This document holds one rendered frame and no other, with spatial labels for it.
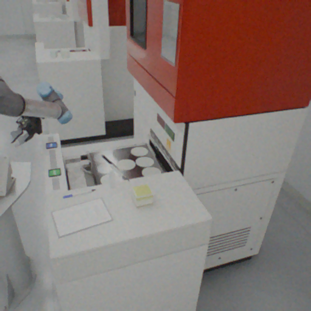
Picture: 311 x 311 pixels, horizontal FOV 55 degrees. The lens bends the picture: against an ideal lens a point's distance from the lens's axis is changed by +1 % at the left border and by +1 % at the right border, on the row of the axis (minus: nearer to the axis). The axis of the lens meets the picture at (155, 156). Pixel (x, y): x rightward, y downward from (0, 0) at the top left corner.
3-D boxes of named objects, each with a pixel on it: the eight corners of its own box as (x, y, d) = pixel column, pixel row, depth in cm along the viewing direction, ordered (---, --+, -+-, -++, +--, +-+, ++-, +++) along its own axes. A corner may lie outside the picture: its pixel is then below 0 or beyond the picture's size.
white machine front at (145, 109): (136, 124, 217) (137, 69, 195) (181, 192, 153) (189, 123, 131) (133, 124, 216) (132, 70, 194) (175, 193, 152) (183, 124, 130)
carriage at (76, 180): (80, 161, 167) (79, 157, 165) (90, 203, 138) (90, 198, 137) (65, 164, 165) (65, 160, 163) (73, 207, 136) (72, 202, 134)
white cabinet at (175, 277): (140, 222, 245) (141, 137, 201) (190, 341, 170) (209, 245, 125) (60, 241, 226) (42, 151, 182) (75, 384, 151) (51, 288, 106)
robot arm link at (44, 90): (59, 95, 143) (64, 103, 154) (45, 77, 144) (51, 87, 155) (45, 104, 142) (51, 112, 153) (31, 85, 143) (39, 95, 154)
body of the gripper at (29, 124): (13, 123, 150) (30, 105, 153) (22, 129, 158) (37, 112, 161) (24, 130, 149) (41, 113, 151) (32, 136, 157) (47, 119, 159)
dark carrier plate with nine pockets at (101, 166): (146, 145, 177) (146, 144, 177) (167, 178, 150) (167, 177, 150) (88, 153, 167) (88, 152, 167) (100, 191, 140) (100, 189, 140)
